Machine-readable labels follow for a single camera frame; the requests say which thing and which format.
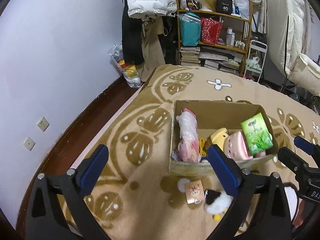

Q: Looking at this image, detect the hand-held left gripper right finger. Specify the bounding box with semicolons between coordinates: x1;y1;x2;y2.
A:
207;144;293;240

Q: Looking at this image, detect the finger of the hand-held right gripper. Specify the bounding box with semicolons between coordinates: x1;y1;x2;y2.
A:
294;135;320;155
277;146;313;179

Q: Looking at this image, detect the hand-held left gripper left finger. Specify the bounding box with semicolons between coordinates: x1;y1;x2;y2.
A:
26;144;118;240

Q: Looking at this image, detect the pink soft pouch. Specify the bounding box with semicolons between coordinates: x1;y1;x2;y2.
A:
224;131;253;161

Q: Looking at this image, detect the small black white plush toy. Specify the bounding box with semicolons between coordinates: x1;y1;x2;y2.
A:
203;189;234;221

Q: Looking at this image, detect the yellow plush toy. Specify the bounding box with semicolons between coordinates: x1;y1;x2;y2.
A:
209;127;230;147

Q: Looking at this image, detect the green tissue packet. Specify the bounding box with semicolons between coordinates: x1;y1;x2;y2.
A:
240;113;273;156

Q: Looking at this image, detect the pale plush toy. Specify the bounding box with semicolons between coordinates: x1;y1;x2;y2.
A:
176;108;202;163

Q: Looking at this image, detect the cardboard box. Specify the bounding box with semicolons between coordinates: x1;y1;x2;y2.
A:
169;100;279;177

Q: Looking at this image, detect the large panda plush toy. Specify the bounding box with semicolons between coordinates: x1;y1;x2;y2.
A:
284;182;299;222

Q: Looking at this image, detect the small bear print card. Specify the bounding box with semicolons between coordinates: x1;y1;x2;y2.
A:
184;180;203;205

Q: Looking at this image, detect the cream puffy cushion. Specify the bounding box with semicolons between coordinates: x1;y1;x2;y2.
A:
287;54;320;96

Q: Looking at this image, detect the green white plastic bag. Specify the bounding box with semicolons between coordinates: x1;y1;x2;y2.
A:
245;57;262;72

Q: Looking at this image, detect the clear bag of toys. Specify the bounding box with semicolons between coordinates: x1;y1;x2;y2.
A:
109;44;142;88

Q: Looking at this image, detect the white trolley cart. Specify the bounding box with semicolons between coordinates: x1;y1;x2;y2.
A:
243;39;268;83

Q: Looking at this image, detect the pile of papers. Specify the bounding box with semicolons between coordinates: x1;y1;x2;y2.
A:
199;46;244;75

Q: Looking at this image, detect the cream quilted mattress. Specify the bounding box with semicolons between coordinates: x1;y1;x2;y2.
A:
265;0;307;78

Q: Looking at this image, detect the stack of books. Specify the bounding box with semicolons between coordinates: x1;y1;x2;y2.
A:
179;46;201;67

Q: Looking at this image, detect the group of white cosmetic bottles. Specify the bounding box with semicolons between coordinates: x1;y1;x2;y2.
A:
226;27;247;49

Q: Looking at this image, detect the beige hanging coat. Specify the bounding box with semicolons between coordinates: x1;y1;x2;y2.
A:
140;16;167;83

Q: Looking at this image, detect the black hanging coat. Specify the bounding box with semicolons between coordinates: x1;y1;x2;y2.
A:
121;0;145;65

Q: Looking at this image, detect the black hanging garment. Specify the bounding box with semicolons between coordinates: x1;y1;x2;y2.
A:
162;15;180;65

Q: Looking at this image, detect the red patterned bag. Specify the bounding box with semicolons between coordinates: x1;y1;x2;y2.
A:
200;17;223;45

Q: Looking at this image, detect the teal bag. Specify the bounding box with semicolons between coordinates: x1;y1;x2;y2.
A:
178;12;202;47

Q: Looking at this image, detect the wooden shelf rack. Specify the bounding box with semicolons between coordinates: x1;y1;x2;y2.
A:
175;0;253;78

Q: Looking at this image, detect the black gift box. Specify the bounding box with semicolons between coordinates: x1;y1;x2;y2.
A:
216;0;234;14

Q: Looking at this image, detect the white wall socket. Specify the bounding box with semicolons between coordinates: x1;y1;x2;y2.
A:
37;116;50;132
23;137;36;151

